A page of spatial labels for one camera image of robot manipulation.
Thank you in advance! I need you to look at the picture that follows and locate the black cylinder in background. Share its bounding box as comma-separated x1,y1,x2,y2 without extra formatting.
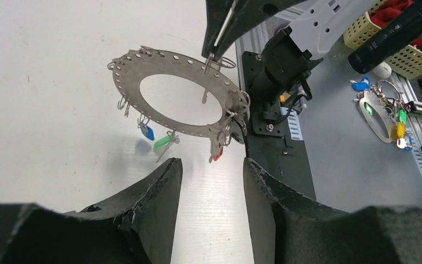
348,1,422,74

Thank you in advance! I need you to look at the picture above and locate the red key tag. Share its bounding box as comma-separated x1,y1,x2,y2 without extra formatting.
213,147,224,161

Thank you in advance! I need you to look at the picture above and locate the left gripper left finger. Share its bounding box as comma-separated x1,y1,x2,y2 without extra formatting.
0,158,183,263

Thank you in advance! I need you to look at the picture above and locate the perforated yellow basket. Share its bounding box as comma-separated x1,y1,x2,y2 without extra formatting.
343,1,422,79

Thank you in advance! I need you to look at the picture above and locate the large metal keyring disc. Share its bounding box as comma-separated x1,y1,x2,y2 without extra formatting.
107,45,252,163

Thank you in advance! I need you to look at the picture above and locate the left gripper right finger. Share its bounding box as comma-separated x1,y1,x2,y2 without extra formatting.
243,158,422,263

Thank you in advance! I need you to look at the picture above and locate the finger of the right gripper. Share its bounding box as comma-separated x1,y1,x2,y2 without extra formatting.
202,1,237,61
216,0,302,59

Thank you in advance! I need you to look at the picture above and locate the spare keyring bundle in background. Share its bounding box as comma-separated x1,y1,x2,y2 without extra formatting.
350,76,416,151

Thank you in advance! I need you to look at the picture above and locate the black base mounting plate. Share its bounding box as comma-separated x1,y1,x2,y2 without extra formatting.
240,51,316,200

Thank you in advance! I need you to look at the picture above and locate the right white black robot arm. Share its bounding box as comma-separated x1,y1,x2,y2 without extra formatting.
202,1,376,102

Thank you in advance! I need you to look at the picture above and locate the blue key tag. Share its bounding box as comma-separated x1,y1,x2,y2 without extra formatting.
137,114,155,141

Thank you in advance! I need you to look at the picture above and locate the black key tag on ring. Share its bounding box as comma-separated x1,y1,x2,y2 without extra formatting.
230,117,247,145

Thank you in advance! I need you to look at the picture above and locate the green key tag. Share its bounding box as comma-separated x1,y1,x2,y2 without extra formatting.
153,130,180,163

